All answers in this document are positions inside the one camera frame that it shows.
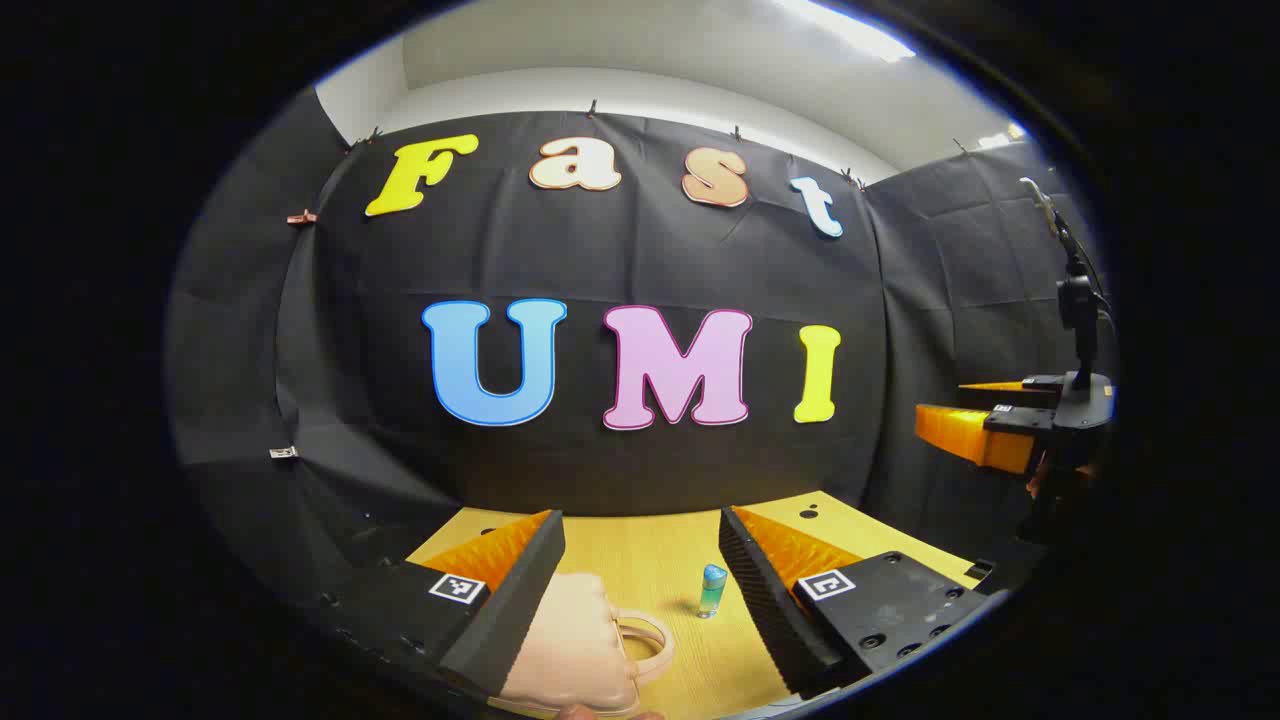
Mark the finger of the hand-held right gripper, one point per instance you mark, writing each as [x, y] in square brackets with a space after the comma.
[1040, 385]
[1015, 425]

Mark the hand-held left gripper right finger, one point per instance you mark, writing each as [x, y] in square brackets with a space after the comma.
[765, 600]

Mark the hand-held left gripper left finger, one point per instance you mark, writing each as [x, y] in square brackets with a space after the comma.
[520, 600]

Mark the blue cap green bottle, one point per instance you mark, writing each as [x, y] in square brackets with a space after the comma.
[712, 592]

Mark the black backdrop cloth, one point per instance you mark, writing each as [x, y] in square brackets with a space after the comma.
[620, 250]

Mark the ceiling light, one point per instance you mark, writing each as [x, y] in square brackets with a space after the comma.
[850, 30]

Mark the copper clip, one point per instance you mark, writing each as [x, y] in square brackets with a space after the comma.
[300, 216]

